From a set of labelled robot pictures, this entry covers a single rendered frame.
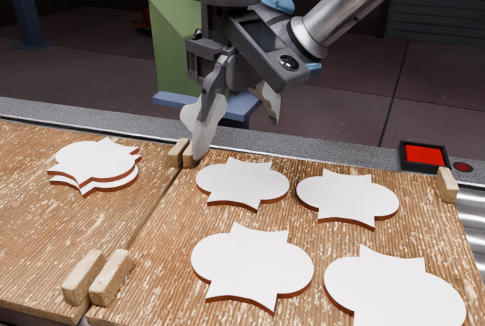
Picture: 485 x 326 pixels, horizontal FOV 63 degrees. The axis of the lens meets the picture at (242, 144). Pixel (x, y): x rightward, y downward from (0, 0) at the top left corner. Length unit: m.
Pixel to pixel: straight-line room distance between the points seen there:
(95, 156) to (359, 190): 0.41
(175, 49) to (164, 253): 0.65
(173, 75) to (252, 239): 0.67
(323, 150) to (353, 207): 0.20
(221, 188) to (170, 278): 0.16
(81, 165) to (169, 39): 0.50
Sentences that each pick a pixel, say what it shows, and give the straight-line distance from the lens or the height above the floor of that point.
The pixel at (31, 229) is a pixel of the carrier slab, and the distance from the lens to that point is 0.59.
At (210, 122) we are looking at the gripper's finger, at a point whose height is 1.07.
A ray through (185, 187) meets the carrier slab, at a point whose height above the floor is 0.94.
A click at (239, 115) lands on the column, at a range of 0.97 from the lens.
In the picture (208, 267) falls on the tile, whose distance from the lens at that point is 0.47.
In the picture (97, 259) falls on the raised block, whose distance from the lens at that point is 0.49.
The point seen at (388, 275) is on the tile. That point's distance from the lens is 0.49.
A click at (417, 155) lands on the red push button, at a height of 0.93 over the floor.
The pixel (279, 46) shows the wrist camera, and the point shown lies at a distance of 0.46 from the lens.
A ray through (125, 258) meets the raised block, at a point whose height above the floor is 0.96.
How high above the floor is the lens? 1.29
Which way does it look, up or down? 30 degrees down
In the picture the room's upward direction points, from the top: straight up
